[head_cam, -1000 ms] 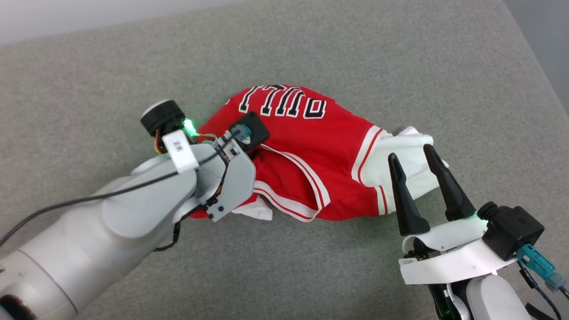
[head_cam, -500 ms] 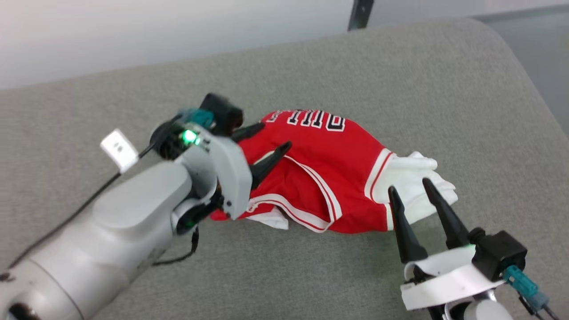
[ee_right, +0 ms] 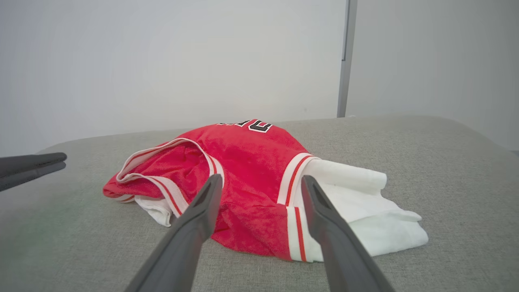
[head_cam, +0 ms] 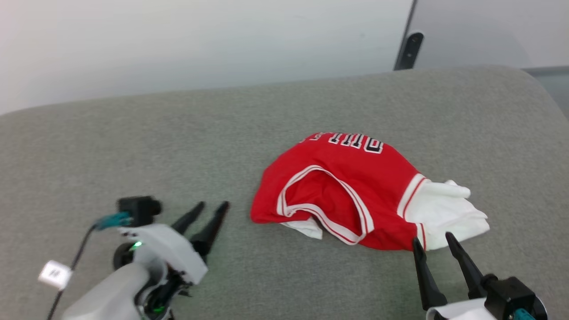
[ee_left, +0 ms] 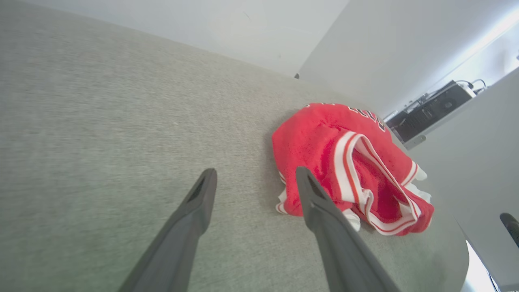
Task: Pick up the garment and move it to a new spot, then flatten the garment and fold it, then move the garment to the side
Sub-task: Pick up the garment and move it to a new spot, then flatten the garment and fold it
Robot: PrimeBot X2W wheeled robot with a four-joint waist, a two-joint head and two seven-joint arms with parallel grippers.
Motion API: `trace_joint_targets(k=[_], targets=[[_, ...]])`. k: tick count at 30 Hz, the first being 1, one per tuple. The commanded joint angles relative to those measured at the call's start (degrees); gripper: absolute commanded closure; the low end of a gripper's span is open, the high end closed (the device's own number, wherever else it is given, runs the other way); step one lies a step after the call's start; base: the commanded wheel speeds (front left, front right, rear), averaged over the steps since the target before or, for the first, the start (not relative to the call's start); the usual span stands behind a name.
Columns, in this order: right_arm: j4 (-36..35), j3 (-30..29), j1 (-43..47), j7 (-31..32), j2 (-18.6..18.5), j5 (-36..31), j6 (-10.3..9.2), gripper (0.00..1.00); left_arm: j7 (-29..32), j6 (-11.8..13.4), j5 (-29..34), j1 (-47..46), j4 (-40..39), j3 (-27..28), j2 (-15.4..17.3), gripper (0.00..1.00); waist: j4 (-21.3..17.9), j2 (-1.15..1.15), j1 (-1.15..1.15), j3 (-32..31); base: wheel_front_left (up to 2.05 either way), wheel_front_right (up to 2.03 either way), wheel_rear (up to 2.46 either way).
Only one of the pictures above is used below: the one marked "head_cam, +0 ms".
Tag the dark wall panel strip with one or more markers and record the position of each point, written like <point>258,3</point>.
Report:
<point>411,15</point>

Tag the red and white basketball jersey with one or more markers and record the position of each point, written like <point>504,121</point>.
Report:
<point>351,186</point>

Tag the black wall bracket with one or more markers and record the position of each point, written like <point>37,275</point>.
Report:
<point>409,51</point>

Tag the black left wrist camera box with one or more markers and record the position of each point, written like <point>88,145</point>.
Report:
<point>138,209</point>

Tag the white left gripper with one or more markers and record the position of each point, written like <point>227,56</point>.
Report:
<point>171,249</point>

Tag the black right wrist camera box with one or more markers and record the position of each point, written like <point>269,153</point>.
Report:
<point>511,295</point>

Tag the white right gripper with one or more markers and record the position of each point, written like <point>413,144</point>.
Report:
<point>462,311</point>

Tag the grey fabric sofa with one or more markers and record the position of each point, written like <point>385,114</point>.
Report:
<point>133,146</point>

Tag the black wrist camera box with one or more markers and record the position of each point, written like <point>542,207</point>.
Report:
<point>511,295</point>
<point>138,209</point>

